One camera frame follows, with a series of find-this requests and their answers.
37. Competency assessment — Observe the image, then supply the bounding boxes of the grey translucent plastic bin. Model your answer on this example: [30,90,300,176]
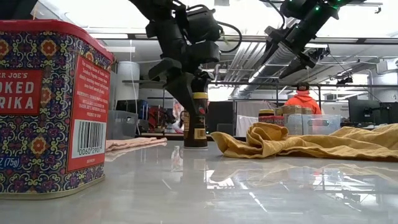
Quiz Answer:
[106,110,139,141]

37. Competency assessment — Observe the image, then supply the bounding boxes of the black cabinet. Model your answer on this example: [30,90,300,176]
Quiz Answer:
[206,101,237,136]

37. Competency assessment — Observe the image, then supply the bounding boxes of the clear plastic bin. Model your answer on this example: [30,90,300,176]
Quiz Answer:
[284,113,342,136]

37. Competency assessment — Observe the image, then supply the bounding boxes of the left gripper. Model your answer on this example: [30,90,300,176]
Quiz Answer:
[146,18,221,124]

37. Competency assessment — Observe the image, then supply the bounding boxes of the white cylindrical tank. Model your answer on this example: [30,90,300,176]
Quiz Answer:
[116,61,141,101]

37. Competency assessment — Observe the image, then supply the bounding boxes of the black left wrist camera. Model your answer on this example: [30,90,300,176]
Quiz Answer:
[185,5,222,44]

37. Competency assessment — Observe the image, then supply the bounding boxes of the black computer monitor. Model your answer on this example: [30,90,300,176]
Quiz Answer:
[379,101,398,124]
[348,98,382,124]

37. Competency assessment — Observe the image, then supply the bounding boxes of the black camera cable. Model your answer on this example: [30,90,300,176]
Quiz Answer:
[216,20,243,54]

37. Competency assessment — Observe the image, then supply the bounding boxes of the ribbed silver ventilation duct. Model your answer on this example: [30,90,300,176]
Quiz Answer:
[233,42,299,97]

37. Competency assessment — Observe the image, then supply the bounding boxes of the person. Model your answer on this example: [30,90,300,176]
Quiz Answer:
[284,81,323,115]

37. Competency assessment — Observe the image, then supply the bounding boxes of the mustard yellow cloth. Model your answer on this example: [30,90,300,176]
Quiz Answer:
[210,121,398,162]

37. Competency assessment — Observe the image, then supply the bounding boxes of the fluorescent ceiling light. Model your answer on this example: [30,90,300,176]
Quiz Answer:
[104,46,136,54]

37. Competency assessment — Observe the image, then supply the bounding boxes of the pink folded cloth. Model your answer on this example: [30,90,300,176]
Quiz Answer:
[104,136,169,153]

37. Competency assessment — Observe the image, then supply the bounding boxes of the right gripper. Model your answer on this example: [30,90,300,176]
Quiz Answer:
[260,25,330,80]

